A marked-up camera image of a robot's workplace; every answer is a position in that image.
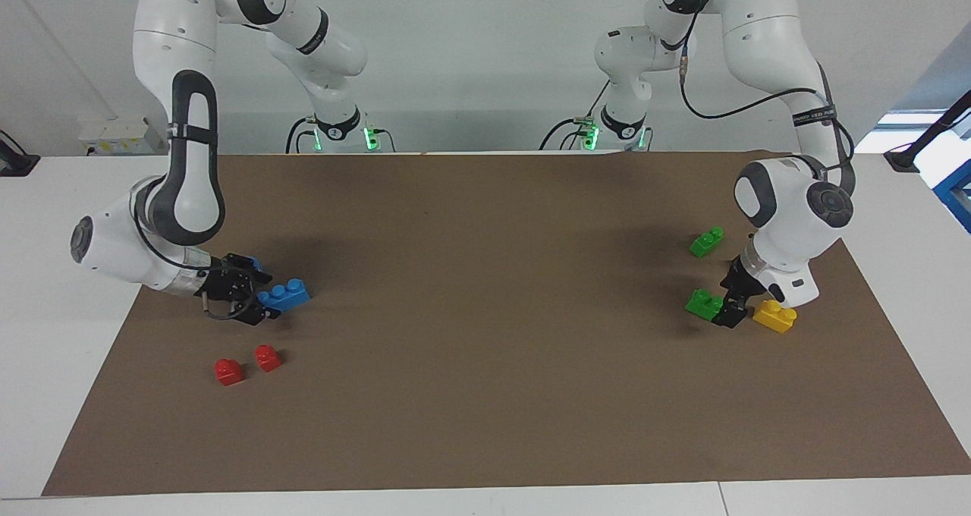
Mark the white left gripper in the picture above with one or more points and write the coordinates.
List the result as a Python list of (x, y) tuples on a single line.
[(789, 282)]

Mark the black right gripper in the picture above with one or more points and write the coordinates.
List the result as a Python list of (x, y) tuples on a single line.
[(227, 288)]

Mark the green two-stud toy brick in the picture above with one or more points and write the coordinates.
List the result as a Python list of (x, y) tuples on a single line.
[(704, 303), (706, 241)]

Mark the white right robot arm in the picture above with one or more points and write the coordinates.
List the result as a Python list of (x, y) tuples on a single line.
[(174, 61)]

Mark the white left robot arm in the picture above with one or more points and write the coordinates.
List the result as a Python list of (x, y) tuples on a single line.
[(758, 38)]

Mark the yellow two-stud toy brick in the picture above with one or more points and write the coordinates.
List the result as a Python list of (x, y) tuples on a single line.
[(774, 316)]

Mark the red single-stud toy brick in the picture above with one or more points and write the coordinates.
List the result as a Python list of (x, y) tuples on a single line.
[(228, 371), (267, 357)]

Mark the white box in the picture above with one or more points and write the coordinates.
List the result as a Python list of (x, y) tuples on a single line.
[(121, 136)]

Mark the black stand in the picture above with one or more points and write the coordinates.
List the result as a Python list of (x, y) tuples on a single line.
[(906, 158)]

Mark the brown table mat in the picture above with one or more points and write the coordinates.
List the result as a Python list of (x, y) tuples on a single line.
[(485, 394)]

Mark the black table clamp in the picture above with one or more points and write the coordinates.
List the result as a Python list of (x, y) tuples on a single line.
[(15, 163)]

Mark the blue metal frame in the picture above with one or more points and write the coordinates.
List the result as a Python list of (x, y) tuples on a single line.
[(957, 197)]

